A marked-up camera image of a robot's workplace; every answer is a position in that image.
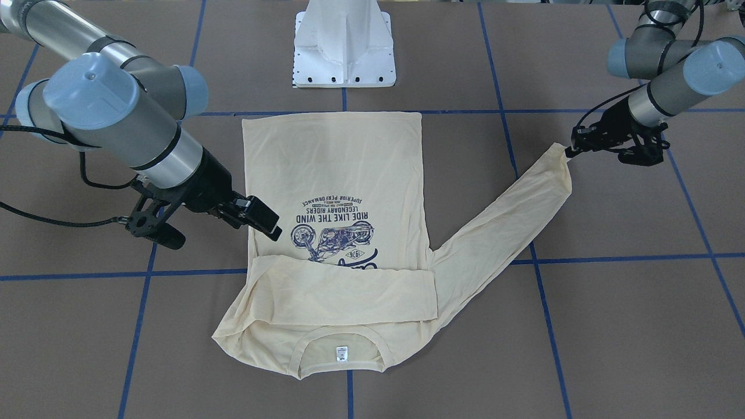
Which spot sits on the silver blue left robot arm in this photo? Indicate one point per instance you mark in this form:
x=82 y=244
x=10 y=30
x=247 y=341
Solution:
x=678 y=74

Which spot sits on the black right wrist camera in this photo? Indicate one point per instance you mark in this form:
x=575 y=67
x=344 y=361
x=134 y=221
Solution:
x=149 y=219

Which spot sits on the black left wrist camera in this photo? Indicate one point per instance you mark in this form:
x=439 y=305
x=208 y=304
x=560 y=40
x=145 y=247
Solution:
x=648 y=148

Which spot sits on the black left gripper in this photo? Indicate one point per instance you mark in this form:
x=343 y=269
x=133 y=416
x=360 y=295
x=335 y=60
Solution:
x=616 y=124

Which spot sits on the beige long-sleeve printed shirt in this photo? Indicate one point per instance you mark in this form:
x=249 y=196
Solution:
x=352 y=282

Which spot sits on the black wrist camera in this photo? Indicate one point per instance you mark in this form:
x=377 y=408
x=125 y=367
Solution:
x=149 y=219
x=648 y=148

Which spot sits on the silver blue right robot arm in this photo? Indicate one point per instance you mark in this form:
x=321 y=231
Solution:
x=110 y=96

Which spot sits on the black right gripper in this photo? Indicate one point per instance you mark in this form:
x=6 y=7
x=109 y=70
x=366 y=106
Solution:
x=208 y=181

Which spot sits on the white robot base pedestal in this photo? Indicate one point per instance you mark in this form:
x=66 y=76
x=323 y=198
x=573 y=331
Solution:
x=343 y=44

